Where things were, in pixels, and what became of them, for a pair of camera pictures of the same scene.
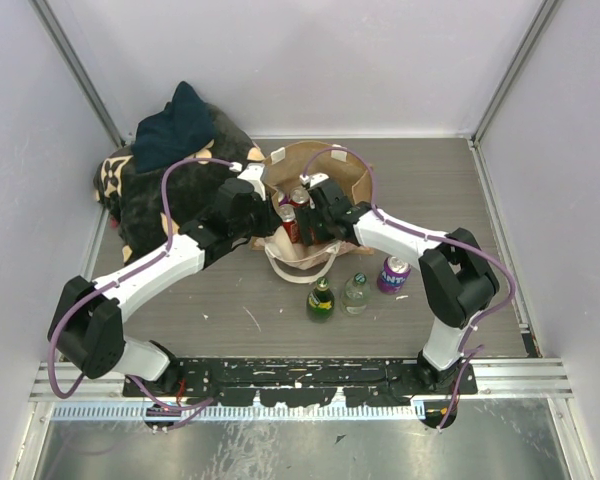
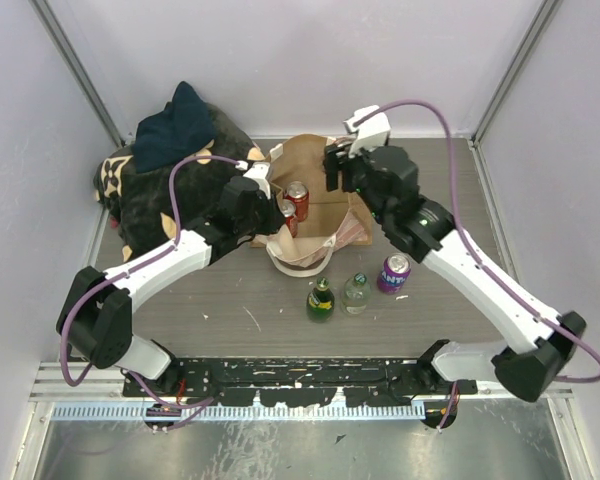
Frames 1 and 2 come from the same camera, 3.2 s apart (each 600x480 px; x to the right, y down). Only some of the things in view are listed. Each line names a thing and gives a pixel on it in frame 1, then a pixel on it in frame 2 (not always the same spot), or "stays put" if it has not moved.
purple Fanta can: x=393 y=275 stays put
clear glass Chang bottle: x=355 y=295 stays put
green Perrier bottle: x=321 y=302 stays put
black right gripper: x=307 y=216 to x=337 y=158
